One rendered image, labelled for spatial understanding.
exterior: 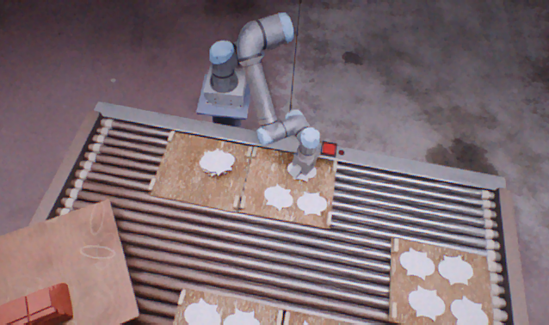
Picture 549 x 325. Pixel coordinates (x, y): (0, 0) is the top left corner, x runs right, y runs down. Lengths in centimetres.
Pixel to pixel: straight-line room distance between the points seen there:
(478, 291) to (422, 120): 186
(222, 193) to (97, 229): 54
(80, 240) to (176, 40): 242
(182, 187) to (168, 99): 160
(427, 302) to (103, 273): 128
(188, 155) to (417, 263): 114
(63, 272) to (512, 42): 407
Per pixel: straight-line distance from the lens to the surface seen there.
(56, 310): 160
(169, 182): 189
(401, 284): 182
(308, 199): 183
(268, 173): 189
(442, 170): 214
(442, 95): 375
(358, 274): 180
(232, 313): 169
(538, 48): 460
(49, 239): 182
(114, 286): 167
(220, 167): 182
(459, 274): 192
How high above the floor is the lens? 260
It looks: 60 degrees down
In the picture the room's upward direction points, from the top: 5 degrees clockwise
